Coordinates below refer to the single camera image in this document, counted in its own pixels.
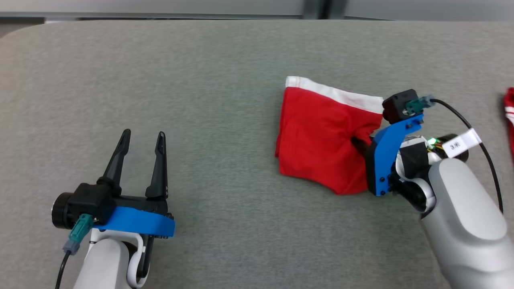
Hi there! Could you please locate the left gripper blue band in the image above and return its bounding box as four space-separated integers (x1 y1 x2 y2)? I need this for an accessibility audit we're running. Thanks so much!
51 128 175 239

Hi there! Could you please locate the red shorts white waistband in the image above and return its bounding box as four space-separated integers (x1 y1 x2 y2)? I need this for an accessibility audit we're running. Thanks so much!
275 75 385 195

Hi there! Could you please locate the left black cable teal plug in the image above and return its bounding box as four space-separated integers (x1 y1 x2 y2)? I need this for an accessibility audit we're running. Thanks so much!
55 214 94 289

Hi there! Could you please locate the white paper cable label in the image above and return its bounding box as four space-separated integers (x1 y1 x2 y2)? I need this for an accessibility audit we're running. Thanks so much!
443 128 482 159

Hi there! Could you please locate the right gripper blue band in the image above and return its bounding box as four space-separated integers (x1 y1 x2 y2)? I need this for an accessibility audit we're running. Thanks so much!
352 114 469 197

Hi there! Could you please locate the red basketball jersey white trim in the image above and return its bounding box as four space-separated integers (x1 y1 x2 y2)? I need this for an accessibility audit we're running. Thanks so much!
503 87 514 165

